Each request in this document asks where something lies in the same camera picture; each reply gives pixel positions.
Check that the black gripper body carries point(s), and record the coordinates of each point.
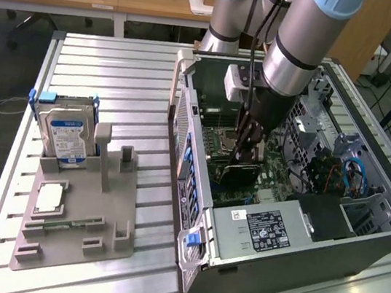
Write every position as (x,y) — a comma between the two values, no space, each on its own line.
(271,110)

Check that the green graphics card black fan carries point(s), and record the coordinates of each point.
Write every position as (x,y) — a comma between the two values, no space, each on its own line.
(239,177)

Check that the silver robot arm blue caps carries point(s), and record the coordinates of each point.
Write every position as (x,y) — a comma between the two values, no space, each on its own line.
(308,31)

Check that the CPU socket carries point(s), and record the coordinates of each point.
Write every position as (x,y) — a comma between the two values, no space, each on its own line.
(226,141)

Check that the green motherboard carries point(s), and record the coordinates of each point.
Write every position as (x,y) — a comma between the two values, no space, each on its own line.
(276,173)

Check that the black installed RAM stick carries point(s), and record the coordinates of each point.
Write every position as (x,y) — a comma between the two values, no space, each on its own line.
(218,161)

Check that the metal disk bay cage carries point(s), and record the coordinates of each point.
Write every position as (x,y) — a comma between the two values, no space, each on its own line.
(311,134)

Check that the grey power supply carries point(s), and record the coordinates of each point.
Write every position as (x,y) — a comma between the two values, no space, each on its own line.
(260,230)

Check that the blue case latch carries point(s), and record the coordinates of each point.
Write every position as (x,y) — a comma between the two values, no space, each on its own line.
(191,241)

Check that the wooden cabinet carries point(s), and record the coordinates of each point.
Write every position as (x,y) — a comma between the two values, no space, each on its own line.
(372,44)

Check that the white papers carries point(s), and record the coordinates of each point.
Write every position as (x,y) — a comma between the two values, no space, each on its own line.
(198,5)

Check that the black open PC case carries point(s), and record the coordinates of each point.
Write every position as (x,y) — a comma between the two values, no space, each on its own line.
(271,283)

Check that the grey parts rack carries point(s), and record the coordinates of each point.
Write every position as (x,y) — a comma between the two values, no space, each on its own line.
(83,210)

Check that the hard disk blue carrier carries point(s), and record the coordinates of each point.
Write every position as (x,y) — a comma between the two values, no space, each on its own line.
(63,134)

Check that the green RAM stick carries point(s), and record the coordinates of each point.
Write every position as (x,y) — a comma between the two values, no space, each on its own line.
(65,226)

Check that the silver CPU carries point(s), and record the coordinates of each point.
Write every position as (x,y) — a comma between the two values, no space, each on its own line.
(49,198)

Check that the black chair base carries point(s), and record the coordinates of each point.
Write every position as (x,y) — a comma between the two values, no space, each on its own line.
(25,27)

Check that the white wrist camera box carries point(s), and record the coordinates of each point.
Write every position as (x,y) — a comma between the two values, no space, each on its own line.
(234,82)

